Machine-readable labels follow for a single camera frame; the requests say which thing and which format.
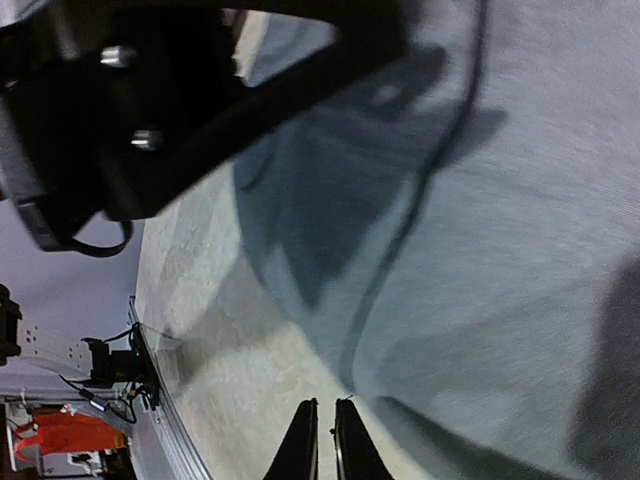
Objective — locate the grey garment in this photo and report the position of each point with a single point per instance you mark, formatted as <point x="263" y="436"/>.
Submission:
<point x="458" y="237"/>

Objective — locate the orange object behind rail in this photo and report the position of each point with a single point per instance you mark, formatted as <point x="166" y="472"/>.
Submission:
<point x="63" y="433"/>

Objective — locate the aluminium front rail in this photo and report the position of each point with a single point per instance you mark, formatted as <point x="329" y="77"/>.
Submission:
<point x="181" y="453"/>

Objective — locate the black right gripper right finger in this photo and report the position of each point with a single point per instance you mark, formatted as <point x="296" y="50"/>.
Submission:
<point x="357" y="458"/>

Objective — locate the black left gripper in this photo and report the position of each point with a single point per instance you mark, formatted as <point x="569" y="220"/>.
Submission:
<point x="122" y="128"/>

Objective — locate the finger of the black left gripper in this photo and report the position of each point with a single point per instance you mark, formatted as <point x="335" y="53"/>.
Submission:
<point x="368" y="36"/>

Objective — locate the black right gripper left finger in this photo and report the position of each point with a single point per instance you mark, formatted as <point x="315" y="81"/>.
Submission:
<point x="297" y="456"/>

